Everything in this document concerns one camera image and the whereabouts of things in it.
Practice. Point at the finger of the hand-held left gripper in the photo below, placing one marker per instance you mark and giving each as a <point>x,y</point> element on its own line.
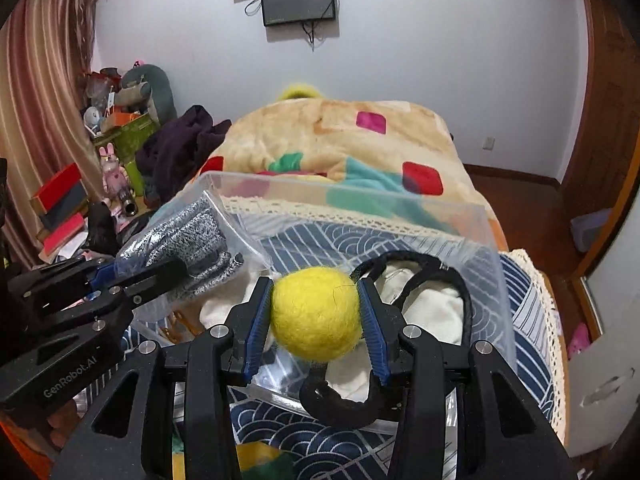
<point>150,280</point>
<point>106,274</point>

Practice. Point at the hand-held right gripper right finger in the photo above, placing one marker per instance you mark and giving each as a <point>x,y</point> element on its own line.
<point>373,332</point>

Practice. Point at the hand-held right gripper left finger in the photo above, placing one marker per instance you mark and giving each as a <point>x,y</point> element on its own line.
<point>260,331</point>

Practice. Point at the bagged grey knit gloves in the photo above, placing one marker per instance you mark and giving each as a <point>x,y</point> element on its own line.
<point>190,237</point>

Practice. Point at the yellow felt ball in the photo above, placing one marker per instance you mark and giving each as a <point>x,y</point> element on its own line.
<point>316,312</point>

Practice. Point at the clear plastic storage box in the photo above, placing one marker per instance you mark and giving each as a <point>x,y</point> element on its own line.
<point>465,260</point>

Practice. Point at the black-trimmed white cloth bag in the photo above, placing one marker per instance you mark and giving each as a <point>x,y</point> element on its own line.
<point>430,305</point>

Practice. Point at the red and grey box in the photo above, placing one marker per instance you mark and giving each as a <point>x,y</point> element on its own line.
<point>62,197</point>

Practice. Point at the pink bunny toy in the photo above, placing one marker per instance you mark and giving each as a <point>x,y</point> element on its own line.
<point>114,172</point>

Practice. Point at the yellow and green cloth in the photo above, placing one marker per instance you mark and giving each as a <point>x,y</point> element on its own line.
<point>260,462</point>

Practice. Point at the dark purple garment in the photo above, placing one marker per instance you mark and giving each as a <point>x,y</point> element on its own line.
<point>180,150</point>

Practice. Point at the green cardboard box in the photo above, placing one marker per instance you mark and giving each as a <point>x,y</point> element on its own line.
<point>125,135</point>

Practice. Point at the striped pink curtain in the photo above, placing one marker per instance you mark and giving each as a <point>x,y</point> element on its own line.
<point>40,110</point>

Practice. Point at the grey-green plush dinosaur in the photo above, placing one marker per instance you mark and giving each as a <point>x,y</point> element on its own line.
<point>150,90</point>

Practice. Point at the beige blanket with coloured squares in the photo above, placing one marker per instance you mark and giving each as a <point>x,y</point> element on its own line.
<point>320,140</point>

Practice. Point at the pink slipper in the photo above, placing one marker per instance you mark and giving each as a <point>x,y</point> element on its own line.
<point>580,340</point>

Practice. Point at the white cabinet door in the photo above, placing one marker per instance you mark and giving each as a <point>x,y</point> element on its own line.
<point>610,350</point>

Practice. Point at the purple plastic basin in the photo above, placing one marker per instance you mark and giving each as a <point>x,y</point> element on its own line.
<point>590,230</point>

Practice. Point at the yellow plush toy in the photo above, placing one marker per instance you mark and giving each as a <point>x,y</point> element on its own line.
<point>299,91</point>

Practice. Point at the white wall socket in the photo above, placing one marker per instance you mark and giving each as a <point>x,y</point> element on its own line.
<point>488,143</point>

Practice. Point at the small black wall screen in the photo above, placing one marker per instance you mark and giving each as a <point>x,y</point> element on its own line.
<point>299,0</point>

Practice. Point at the wooden door frame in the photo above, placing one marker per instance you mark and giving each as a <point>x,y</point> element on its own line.
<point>600,110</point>

